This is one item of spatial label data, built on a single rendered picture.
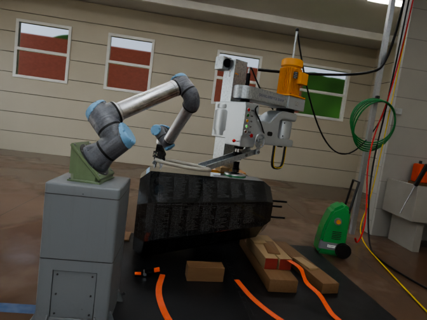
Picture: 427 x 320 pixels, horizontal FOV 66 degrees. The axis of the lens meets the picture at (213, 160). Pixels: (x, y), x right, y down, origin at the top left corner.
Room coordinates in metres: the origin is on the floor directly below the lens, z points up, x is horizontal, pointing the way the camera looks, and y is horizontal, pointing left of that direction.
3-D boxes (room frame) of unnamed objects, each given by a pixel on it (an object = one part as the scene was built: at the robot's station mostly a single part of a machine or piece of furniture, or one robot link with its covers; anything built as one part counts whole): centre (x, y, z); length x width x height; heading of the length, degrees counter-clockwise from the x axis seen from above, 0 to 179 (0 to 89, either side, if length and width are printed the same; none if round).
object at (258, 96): (3.45, -0.49, 1.60); 0.96 x 0.25 x 0.17; 133
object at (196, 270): (2.60, -0.05, 0.07); 0.30 x 0.12 x 0.12; 102
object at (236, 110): (3.27, -0.29, 1.30); 0.36 x 0.22 x 0.45; 133
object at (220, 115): (3.85, -0.30, 1.35); 0.74 x 0.34 x 0.25; 66
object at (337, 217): (3.70, -1.48, 0.43); 0.35 x 0.35 x 0.87; 84
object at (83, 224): (1.95, 0.71, 0.43); 0.50 x 0.50 x 0.85; 6
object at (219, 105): (3.93, -0.12, 1.36); 0.35 x 0.35 x 0.41
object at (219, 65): (3.91, 0.03, 2.00); 0.20 x 0.18 x 0.15; 9
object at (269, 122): (3.47, -0.53, 1.29); 0.74 x 0.23 x 0.49; 133
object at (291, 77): (3.65, -0.72, 1.88); 0.31 x 0.28 x 0.40; 43
